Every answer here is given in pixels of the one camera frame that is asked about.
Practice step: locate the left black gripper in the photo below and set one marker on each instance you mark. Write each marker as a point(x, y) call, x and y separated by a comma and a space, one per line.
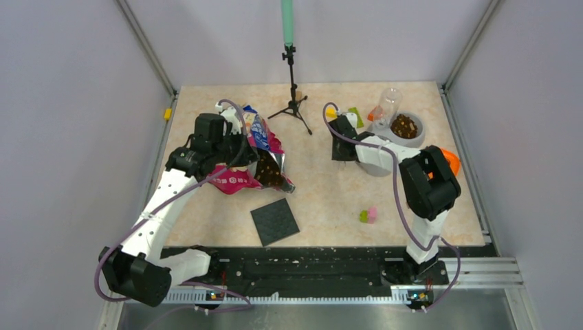
point(246, 155)

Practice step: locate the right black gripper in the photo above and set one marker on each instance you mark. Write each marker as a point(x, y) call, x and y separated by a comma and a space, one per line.
point(336, 155)

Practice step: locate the colourful pet food bag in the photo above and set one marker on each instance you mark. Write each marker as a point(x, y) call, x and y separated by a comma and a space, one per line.
point(266, 169)

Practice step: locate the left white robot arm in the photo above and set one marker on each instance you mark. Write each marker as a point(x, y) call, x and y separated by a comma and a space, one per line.
point(134, 268)

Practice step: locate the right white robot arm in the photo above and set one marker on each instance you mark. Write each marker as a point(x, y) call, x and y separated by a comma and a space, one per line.
point(425, 187)

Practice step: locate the brown pet food kibble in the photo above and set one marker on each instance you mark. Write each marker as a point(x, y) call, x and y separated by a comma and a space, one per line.
point(404, 126)

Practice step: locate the grey double pet bowl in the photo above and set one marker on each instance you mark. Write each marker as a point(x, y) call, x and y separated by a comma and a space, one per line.
point(387, 134)

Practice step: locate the long green toy brick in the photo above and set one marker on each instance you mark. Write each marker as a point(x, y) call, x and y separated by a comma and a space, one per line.
point(355, 118)

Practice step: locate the yellow toy brick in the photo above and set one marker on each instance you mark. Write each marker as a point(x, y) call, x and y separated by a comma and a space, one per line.
point(331, 113)

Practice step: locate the clear water bottle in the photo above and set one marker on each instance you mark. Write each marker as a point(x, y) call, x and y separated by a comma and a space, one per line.
point(388, 105)

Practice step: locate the green and pink brick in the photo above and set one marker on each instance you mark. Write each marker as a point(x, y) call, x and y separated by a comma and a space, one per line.
point(368, 216)

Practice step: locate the black square mat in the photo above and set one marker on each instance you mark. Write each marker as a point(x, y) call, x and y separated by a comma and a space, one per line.
point(274, 222)

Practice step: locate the black tripod with green pole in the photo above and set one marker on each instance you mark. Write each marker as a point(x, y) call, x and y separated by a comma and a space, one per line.
point(293, 106)

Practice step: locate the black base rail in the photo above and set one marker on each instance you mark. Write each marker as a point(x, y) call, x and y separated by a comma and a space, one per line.
point(303, 272)

